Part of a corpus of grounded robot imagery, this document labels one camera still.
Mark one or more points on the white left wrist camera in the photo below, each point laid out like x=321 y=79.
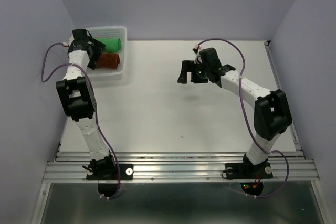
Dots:
x=68 y=43

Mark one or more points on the green microfiber towel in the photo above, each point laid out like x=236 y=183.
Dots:
x=113 y=45

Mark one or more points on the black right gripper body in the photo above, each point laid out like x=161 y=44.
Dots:
x=199 y=75

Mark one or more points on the brown microfiber towel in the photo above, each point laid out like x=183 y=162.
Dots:
x=109 y=61

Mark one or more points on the aluminium mounting rail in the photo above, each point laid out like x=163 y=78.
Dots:
x=178 y=167

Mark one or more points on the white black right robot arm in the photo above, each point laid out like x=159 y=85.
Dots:
x=272 y=115

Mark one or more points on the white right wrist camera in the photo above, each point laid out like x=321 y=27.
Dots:
x=196 y=50

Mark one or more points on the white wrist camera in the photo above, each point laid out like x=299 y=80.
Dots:
x=68 y=43
x=196 y=50

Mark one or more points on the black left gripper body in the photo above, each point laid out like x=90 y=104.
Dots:
x=96 y=45

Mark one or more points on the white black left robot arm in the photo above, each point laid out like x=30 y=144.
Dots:
x=77 y=95

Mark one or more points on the white perforated plastic basket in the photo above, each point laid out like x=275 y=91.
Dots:
x=101 y=74

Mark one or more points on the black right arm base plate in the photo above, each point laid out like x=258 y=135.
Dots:
x=245 y=170

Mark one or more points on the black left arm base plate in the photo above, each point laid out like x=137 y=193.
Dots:
x=106 y=169

